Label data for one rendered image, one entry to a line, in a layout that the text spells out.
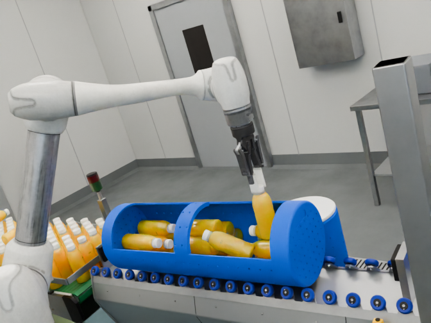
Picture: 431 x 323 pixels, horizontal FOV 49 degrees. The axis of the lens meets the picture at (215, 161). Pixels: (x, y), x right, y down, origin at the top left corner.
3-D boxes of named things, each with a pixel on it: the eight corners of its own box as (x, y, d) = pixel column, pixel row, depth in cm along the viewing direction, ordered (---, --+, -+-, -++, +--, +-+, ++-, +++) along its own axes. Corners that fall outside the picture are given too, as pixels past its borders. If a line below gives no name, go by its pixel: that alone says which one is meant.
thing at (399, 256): (412, 304, 139) (403, 259, 135) (398, 303, 142) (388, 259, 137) (419, 284, 147) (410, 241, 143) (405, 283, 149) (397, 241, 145)
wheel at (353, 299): (359, 293, 142) (362, 293, 144) (344, 291, 145) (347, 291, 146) (358, 308, 141) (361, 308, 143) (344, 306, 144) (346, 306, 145)
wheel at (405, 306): (412, 298, 133) (414, 298, 135) (395, 296, 136) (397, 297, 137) (412, 314, 132) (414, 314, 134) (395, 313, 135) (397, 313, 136)
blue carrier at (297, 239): (303, 306, 151) (279, 231, 142) (117, 282, 203) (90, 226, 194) (332, 252, 172) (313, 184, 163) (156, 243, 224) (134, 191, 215)
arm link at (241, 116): (255, 100, 151) (260, 118, 152) (231, 103, 156) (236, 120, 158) (241, 109, 144) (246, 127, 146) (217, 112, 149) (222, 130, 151)
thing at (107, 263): (108, 271, 219) (98, 247, 215) (104, 270, 220) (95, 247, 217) (122, 259, 226) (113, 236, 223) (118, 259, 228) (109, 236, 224)
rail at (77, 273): (69, 284, 212) (67, 279, 211) (68, 284, 213) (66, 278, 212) (129, 238, 242) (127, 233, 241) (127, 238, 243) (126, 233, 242)
